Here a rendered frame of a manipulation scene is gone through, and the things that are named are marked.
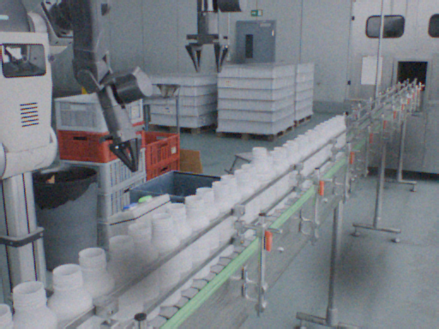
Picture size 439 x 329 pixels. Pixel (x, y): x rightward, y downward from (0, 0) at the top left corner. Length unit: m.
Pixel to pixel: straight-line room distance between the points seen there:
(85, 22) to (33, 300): 0.59
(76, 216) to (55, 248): 0.27
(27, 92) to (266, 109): 6.50
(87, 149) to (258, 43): 8.77
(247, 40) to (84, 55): 11.01
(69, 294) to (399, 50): 5.19
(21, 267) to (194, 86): 6.98
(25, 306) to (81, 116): 2.92
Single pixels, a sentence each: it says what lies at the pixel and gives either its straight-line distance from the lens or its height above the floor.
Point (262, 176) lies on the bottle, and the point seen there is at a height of 1.13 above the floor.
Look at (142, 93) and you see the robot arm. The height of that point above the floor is 1.36.
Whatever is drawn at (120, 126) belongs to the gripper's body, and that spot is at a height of 1.28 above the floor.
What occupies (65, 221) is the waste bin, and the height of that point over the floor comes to 0.38.
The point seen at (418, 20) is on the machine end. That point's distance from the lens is 5.63.
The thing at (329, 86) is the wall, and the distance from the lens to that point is 11.45.
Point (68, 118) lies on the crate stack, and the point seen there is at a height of 0.97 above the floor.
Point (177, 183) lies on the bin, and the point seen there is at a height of 0.89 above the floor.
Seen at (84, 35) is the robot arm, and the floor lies 1.48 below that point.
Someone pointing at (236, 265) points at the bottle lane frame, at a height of 0.99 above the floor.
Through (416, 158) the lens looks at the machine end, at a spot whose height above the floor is 0.26.
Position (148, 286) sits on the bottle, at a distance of 0.83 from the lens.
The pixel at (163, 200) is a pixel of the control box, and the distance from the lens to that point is 1.11.
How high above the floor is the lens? 1.45
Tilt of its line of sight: 14 degrees down
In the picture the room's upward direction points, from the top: straight up
